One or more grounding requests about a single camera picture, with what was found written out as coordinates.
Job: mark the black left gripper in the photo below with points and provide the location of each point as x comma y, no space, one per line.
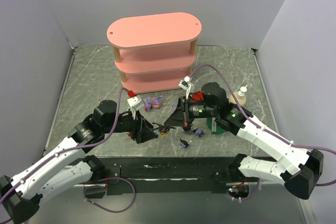
136,128

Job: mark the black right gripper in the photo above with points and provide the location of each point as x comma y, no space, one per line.
185,114

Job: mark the black winged pikachu figure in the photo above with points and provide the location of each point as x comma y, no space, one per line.
162,129

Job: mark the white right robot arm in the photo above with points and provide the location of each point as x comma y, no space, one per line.
297,168

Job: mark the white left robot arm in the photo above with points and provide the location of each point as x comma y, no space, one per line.
68,163

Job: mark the pink three-tier wooden shelf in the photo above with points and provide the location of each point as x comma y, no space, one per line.
154,52

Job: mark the purple black figure upper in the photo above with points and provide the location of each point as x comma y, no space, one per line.
186,129

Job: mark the purple black figure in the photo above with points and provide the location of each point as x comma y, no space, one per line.
198,132
184,144
186,129

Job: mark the purple black figure right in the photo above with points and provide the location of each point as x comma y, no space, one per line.
198,132

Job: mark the purple black figure lower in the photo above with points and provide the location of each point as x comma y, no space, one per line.
184,144

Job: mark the small purple bunny figure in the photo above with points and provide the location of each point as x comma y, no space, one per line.
148,104

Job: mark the red flat box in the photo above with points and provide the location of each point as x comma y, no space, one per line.
196,96

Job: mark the lying purple bunny pink base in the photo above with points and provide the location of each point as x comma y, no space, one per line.
157,102

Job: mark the beige pump bottle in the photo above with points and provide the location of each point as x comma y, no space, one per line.
240,96

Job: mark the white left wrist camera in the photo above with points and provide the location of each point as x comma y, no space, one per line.
135,103

